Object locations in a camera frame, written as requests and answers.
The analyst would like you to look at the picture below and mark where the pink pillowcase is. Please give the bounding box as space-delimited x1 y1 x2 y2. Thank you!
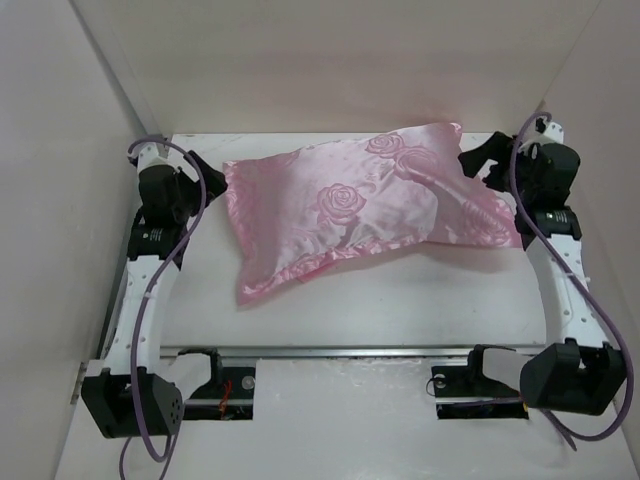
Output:
223 122 521 305

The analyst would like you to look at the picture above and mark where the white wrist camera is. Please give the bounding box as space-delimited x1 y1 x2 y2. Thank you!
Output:
128 142 169 173
534 116 564 145

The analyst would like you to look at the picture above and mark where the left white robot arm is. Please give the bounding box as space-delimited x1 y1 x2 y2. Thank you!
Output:
81 144 227 439

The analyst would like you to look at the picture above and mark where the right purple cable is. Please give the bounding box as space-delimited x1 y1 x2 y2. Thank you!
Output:
510 112 634 451

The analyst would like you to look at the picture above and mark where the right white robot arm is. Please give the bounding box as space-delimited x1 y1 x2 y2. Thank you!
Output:
458 132 627 416

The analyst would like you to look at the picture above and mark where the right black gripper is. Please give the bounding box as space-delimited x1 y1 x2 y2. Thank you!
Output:
457 131 539 203

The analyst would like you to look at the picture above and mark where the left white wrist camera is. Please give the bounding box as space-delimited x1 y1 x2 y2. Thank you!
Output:
128 142 169 173

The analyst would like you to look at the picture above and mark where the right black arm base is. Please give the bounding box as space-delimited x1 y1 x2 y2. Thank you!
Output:
425 344 529 420

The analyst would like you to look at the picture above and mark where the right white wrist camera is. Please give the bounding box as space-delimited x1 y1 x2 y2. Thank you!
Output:
534 116 564 145

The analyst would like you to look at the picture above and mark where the front aluminium rail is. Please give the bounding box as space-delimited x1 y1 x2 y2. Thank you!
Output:
159 344 551 360

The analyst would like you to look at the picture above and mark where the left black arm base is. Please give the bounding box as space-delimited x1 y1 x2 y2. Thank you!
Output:
178 348 256 421

